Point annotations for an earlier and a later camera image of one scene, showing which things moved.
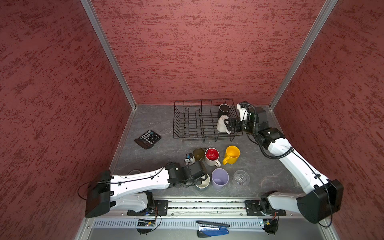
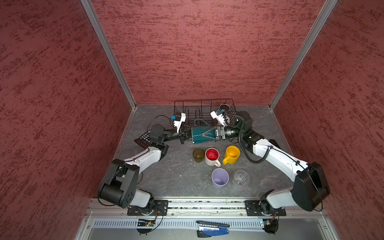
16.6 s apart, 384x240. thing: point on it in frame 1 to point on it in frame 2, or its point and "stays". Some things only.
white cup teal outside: (204, 183) to (202, 132)
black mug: (224, 109) stays
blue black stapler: (207, 229) stays
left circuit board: (143, 222) stays
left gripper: (197, 181) to (181, 136)
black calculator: (148, 139) stays
